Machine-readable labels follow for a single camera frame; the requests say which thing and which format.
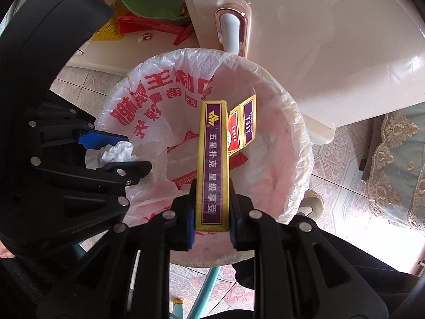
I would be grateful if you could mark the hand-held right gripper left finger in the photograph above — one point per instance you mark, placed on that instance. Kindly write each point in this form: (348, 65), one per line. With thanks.
(191, 216)

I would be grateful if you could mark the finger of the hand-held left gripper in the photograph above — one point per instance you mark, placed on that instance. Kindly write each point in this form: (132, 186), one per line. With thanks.
(99, 176)
(103, 139)

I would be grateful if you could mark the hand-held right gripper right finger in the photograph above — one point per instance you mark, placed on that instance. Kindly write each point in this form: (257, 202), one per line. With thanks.
(233, 229)

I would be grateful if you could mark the white tissue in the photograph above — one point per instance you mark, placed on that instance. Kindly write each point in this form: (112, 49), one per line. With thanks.
(119, 153)

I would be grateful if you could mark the trash bin with plastic bag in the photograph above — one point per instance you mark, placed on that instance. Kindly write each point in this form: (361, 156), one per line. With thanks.
(146, 106)

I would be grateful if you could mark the yellow purple card box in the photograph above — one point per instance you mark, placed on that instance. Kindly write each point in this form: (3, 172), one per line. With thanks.
(212, 159)

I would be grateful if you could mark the round trash bin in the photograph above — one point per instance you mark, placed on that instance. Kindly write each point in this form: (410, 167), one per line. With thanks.
(298, 186)

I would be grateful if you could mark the red yellow card box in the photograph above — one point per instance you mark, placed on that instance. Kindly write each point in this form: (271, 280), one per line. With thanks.
(244, 123)

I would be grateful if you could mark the person's left hand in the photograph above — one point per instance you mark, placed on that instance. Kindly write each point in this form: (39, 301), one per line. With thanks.
(6, 252)

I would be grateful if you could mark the teal metal stool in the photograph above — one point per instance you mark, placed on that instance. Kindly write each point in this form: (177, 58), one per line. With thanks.
(206, 289)

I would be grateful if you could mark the yellow peg board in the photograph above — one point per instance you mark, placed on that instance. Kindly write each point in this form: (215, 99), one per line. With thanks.
(106, 30)

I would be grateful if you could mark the beige slipper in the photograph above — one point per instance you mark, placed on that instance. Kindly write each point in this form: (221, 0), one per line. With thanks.
(312, 206)

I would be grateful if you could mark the small white block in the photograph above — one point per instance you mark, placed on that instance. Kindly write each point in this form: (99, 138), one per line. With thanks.
(144, 37)

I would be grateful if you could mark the red plastic tray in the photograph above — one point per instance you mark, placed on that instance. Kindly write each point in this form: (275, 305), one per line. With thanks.
(146, 25)

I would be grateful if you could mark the green plastic bowl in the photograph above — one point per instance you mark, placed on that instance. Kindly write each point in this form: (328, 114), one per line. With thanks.
(156, 0)

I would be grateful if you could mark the person's dark trousers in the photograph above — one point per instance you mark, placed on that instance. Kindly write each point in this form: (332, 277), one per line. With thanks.
(381, 272)

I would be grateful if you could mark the white pink table leg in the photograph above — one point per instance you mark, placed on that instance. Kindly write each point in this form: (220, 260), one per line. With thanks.
(230, 26)

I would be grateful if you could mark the blue quilted sofa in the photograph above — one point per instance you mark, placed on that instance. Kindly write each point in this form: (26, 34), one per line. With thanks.
(398, 159)

